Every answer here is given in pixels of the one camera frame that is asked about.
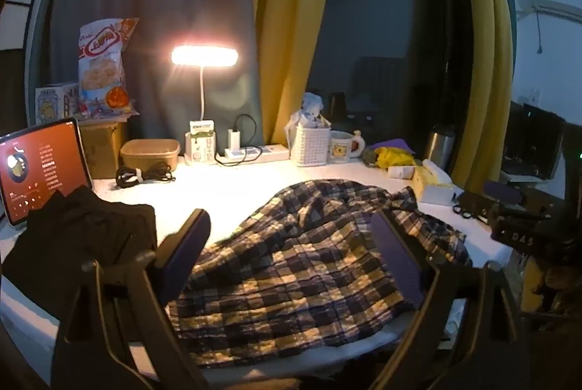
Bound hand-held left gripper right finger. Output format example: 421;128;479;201
368;210;533;390

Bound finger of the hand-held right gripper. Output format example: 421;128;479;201
483;180;528;206

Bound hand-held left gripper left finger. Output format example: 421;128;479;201
50;208;212;390

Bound plaid flannel shirt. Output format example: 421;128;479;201
166;178;474;347

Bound black eyeglasses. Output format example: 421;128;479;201
452;190;492;220

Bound black monitor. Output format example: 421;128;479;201
502;101;567;182

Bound yellow tissue box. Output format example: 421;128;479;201
411;159;455;205

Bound steel thermos flask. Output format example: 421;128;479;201
425;125;456;170

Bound yellow cloth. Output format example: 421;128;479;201
361;147;416;169

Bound brown paper bowl with lid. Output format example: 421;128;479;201
120;138;181;171

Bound milk carton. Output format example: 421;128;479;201
190;120;216;164

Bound purple folder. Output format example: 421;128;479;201
368;138;415;154

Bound black folded cloth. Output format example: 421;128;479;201
0;185;158;322

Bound white printed mug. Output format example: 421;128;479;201
328;131;355;164

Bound brown cardboard box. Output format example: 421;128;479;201
78;114;139;179

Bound white power strip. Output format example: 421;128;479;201
216;144;290;164

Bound yellow curtain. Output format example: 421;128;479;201
248;0;337;145
450;0;517;191

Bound white woven basket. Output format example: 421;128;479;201
290;124;332;167

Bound tablet with red screen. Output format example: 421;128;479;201
0;117;94;228

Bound dark window pane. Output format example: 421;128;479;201
309;0;474;159

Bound illustrated paper box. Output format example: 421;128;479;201
35;82;81;126

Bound white desk lamp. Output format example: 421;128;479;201
171;45;239;166

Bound snack chip bag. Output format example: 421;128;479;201
77;18;139;116

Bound coiled black cable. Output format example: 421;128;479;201
116;161;177;189

